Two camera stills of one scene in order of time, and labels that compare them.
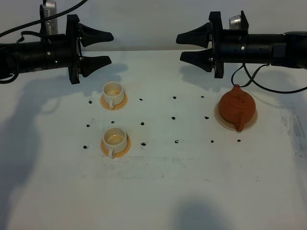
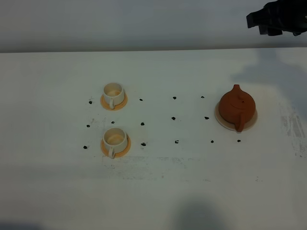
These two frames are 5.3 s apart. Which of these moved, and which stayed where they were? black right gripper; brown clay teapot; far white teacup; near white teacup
Moved: black right gripper
Stayed: brown clay teapot; near white teacup; far white teacup
